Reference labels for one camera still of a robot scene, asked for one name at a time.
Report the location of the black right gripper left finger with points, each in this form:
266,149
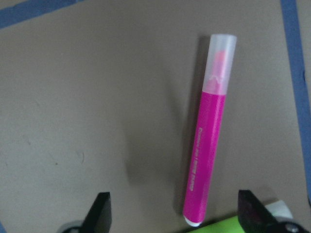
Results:
99,217

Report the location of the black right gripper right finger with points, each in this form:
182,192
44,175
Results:
253,217

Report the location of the pink highlighter pen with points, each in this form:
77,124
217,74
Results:
212,102

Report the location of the green highlighter pen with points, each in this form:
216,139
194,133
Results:
278,209

